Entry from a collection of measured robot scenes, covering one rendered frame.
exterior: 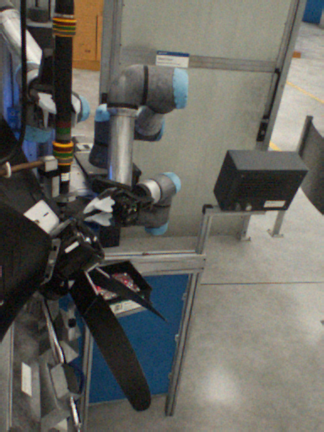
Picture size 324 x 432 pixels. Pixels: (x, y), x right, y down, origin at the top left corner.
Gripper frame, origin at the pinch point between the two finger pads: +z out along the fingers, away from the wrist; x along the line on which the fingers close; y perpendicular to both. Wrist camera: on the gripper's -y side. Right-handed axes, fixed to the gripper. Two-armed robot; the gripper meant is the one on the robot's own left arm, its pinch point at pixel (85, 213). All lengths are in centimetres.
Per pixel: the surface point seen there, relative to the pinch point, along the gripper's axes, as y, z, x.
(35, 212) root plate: 3.8, 19.3, -9.5
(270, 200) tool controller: 24, -67, 6
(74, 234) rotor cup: 14.4, 17.7, -9.5
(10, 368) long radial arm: 26.6, 40.8, 0.9
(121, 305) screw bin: 9.9, -11.4, 32.6
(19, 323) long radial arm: 18.3, 32.8, 2.8
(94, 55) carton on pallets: -515, -524, 154
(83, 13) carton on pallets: -533, -508, 90
